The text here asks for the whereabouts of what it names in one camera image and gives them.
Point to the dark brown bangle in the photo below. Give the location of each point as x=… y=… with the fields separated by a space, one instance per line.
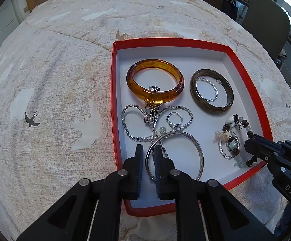
x=210 y=109

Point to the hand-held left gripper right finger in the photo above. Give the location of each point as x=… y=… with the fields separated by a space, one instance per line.
x=157 y=170

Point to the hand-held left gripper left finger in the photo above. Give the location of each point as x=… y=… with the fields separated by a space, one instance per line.
x=139 y=170

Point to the pearl earring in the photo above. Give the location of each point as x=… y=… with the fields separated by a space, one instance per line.
x=163 y=130

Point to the amber resin bangle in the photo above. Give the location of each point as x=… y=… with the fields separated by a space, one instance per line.
x=155 y=64

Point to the plain silver bangle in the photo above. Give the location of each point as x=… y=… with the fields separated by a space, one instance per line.
x=198 y=150

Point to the red cardboard box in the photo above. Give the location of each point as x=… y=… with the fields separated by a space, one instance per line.
x=173 y=54

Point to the grey chair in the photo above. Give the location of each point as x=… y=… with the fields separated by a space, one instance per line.
x=265 y=22

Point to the beige bird print quilt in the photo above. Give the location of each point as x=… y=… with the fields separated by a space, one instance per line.
x=60 y=55

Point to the white wardrobe doors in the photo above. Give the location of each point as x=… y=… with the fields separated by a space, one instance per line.
x=0 y=22

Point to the silver twisted hoop earring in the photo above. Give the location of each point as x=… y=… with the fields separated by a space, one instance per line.
x=221 y=153
x=206 y=99

